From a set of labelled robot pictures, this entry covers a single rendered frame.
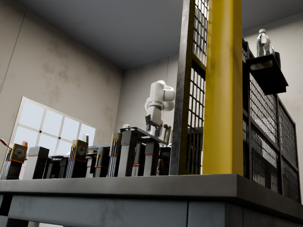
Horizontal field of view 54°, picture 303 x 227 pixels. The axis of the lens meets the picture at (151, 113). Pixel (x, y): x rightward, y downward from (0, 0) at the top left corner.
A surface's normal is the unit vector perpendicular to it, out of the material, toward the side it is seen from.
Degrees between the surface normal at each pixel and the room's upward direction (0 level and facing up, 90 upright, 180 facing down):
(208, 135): 90
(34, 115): 90
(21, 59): 90
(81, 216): 90
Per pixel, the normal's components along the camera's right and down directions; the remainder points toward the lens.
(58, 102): 0.78, -0.15
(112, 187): -0.62, -0.34
